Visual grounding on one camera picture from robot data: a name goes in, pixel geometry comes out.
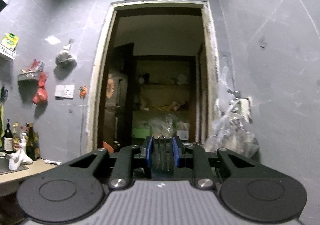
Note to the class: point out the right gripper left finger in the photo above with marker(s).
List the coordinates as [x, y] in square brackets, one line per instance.
[128, 159]

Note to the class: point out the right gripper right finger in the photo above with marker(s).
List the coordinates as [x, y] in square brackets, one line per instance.
[193, 157]

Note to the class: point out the silver fork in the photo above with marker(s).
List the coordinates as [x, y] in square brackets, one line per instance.
[163, 154]

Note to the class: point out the white box on shelf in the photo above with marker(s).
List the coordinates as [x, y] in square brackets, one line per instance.
[183, 135]

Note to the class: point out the clear plastic bag of scraps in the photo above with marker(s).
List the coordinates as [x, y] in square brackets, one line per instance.
[231, 129]

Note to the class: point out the green box on shelf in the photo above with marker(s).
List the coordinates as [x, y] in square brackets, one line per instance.
[141, 133]

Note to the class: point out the dark glass bottle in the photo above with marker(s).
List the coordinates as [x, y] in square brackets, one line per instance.
[31, 144]

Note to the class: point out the white cloth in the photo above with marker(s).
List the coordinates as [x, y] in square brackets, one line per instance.
[20, 157]

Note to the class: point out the red plastic bag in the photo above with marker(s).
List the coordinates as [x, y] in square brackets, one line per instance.
[41, 96]

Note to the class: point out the steel sink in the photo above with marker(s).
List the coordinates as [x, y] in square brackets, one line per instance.
[7, 167]

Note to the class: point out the soy sauce bottle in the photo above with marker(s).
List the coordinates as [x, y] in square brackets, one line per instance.
[8, 139]

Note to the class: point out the orange wall hook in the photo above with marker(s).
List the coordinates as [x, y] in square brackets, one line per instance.
[82, 92]

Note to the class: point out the white wall switch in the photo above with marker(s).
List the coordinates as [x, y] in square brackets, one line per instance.
[64, 91]

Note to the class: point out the grey bag on wall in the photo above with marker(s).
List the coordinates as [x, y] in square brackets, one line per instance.
[64, 57]

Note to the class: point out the white wall rack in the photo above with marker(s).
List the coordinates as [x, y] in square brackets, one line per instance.
[8, 46]

